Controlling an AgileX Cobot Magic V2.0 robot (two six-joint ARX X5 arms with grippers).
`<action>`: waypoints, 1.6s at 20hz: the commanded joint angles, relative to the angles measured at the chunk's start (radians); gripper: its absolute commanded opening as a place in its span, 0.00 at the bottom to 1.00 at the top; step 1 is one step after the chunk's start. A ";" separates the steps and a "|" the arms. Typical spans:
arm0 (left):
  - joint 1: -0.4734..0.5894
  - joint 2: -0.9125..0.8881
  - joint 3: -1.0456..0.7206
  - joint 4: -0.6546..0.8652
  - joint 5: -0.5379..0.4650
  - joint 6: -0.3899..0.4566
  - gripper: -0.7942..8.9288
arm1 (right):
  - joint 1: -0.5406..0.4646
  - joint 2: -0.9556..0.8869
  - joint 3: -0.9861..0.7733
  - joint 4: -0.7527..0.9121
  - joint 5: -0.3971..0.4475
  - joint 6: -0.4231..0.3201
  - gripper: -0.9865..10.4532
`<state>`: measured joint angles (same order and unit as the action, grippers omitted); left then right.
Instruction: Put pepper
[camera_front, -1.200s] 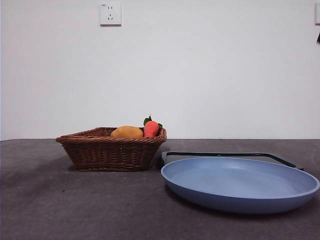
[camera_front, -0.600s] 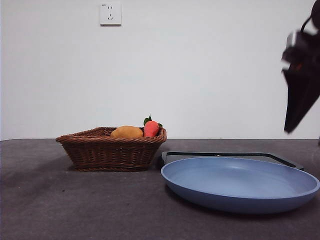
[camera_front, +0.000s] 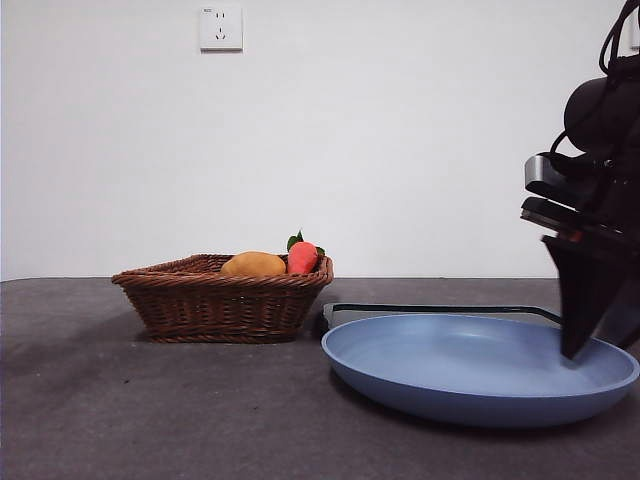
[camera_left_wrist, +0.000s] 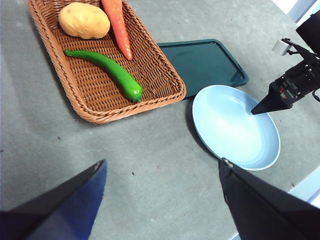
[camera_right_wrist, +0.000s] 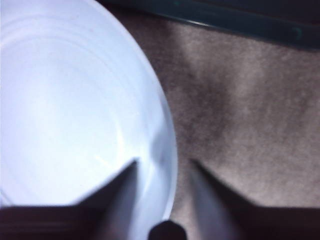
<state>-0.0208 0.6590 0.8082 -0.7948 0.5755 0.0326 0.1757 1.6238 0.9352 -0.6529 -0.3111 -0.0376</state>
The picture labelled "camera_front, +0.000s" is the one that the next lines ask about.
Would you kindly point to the brown wicker basket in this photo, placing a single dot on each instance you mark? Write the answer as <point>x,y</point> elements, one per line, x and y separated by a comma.
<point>220,310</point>

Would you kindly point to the black flat tray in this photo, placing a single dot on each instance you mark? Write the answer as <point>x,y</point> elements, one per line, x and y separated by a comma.
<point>322,322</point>

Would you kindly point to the white wall socket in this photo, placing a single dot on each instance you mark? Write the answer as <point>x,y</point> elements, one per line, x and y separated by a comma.
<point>221,30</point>

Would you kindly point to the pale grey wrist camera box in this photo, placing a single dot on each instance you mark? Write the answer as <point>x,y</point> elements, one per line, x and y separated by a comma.
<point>542,172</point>

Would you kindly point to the blue round plate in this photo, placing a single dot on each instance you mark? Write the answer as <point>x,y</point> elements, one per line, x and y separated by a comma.
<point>450,395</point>

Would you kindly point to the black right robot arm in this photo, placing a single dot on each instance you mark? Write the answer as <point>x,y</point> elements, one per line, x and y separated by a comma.
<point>590,112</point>

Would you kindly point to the red toy vegetable green leaves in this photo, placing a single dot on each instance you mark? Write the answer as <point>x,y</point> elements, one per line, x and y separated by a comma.
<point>302,259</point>

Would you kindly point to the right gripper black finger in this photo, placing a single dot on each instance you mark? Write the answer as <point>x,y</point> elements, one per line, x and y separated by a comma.
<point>580,290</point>
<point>625,310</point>

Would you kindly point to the white wall plate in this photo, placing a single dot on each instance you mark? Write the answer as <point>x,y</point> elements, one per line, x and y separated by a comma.
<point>636,46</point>

